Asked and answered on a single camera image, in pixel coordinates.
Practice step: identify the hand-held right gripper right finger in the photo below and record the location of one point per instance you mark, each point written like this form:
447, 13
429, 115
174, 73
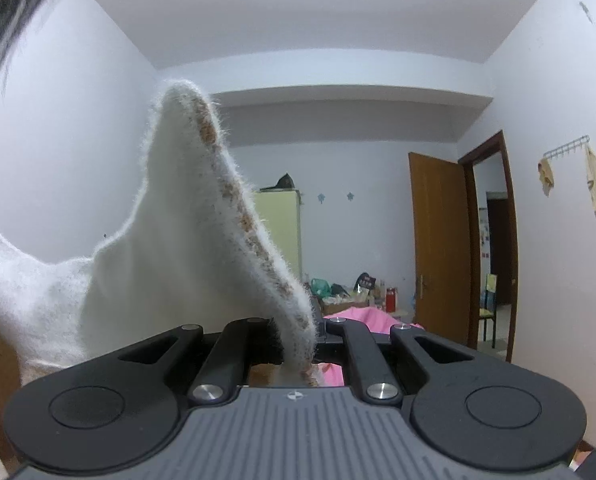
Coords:
350, 341

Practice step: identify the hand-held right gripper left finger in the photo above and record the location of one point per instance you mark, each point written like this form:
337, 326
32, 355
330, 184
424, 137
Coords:
238, 341

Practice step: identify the beige checked knit sweater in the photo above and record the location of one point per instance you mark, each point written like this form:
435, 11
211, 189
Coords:
178, 260

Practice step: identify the pink quilt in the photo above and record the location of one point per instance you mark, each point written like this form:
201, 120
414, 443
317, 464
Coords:
373, 317

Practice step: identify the cardboard box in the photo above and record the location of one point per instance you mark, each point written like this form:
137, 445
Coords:
335, 307

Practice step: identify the red bottle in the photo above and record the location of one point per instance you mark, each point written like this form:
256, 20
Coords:
390, 301

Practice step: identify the green plastic bag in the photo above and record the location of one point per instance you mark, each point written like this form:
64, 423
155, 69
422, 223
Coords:
320, 287

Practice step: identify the black printed bag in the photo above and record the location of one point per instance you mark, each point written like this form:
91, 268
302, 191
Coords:
364, 281

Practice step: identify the pale yellow wardrobe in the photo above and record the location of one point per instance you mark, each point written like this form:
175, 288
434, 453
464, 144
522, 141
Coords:
280, 230

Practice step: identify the brown wooden door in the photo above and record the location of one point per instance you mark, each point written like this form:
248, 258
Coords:
438, 240

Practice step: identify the yellow seat chair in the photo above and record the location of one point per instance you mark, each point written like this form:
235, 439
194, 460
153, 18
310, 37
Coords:
490, 285

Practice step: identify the dark bag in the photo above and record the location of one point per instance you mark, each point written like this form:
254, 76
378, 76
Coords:
284, 182

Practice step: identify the short beige hanging cloth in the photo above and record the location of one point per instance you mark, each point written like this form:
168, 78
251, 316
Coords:
545, 175

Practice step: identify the person's dark hair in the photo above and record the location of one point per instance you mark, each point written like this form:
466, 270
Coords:
8, 0

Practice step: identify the brown door frame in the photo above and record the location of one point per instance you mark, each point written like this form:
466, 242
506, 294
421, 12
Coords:
514, 260

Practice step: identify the white wall hook rack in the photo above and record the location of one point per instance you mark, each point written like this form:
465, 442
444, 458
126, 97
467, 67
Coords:
565, 147

